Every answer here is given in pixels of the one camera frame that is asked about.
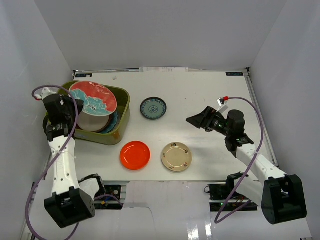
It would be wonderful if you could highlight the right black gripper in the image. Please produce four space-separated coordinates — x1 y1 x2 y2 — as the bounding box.
186 106 232 138

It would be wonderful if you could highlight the teal and red floral plate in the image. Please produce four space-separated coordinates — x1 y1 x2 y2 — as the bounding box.
69 81 118 117

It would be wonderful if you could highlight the red rimmed cream plate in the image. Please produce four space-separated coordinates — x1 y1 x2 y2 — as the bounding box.
77 112 110 132

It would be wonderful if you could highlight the teal scalloped plate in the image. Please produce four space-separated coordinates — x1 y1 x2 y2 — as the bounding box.
100 110 119 134

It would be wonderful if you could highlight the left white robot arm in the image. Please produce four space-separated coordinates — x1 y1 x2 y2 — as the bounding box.
42 93 106 228

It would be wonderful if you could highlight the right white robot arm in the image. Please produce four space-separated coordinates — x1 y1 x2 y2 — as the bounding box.
186 106 307 225

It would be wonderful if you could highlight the olive green plastic bin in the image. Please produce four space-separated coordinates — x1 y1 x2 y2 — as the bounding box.
58 81 131 146

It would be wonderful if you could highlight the left blue table label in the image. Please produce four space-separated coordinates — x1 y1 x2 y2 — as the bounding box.
75 73 93 78

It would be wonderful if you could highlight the blue table label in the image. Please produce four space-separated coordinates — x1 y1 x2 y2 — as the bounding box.
75 73 93 78
225 72 244 77

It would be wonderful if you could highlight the cream floral plate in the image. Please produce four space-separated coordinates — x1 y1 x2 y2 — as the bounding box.
161 142 193 172

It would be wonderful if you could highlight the small blue patterned dish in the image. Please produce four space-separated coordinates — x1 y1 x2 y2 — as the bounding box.
139 97 167 120

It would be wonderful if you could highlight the right blue table label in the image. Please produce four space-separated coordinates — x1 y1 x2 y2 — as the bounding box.
225 72 244 77

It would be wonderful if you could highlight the orange plate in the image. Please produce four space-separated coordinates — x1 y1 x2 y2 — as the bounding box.
119 141 151 171

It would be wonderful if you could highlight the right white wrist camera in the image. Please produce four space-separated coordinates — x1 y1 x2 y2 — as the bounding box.
216 96 229 113

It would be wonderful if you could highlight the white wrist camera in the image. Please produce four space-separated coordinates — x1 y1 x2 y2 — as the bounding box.
34 87 57 101
216 96 229 113

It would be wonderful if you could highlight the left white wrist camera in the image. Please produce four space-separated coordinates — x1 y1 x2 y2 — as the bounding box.
34 87 57 101

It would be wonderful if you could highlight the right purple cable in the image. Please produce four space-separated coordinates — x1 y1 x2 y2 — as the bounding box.
214 96 264 224

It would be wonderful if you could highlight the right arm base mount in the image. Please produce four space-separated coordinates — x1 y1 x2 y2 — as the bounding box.
203 182 249 213

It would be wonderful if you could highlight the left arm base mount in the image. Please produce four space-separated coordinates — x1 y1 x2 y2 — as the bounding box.
94 184 123 210

